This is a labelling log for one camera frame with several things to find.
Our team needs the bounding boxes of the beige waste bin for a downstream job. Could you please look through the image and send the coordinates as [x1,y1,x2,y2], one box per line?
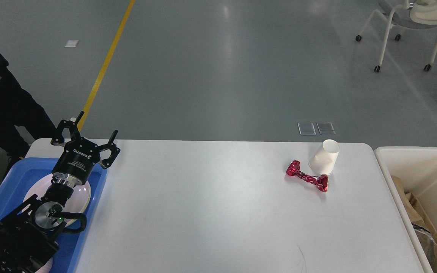
[374,147,437,273]

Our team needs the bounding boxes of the white floor label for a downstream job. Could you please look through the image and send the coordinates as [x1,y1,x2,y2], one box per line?
[64,40,79,48]

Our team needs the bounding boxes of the blue plastic tray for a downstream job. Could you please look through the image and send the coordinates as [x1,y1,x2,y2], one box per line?
[0,157,107,273]

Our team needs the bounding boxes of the brown paper bag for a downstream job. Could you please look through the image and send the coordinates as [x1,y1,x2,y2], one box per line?
[391,176,437,250]

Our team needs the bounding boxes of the white paper cup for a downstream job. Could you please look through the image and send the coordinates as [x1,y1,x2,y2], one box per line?
[308,139,340,175]

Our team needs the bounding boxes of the red foil wrapper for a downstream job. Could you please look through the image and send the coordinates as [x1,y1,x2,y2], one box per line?
[286,160,329,192]

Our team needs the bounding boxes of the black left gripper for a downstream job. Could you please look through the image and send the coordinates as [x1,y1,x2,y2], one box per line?
[51,111,121,182]

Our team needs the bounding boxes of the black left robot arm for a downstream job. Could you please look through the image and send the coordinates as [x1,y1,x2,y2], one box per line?
[0,111,120,273]

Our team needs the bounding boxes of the floor socket plates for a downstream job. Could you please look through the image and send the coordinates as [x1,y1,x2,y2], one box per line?
[297,122,336,135]

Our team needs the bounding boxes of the person in black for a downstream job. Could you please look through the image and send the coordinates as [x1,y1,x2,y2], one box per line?
[0,53,56,170]

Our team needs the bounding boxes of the pink plate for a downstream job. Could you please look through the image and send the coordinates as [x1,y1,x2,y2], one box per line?
[23,174,91,229]

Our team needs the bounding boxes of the white chair on wheels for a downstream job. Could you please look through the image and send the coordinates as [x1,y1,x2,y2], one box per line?
[355,0,437,73]

